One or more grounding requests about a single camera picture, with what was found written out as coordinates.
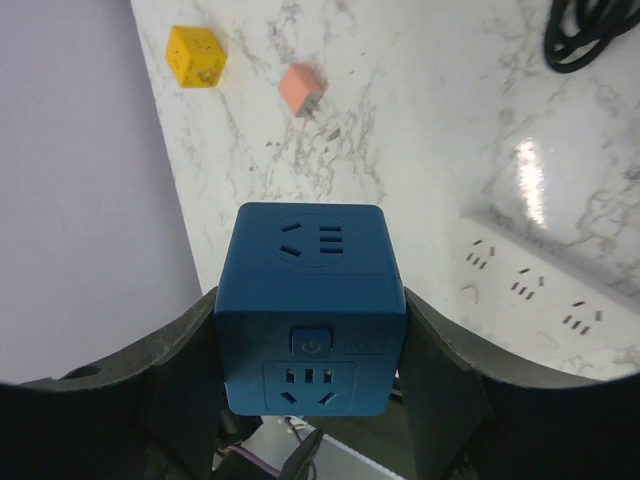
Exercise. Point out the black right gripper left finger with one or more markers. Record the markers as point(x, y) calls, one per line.
point(149, 411)

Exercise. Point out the pink plug adapter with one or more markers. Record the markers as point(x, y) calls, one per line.
point(301, 90)

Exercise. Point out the blue cube socket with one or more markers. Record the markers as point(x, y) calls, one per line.
point(310, 313)

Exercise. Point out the white triangular power strip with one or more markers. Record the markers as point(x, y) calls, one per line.
point(529, 302)

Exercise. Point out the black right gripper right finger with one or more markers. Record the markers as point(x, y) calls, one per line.
point(477, 411)

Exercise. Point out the yellow cube socket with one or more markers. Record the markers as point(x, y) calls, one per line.
point(195, 56)

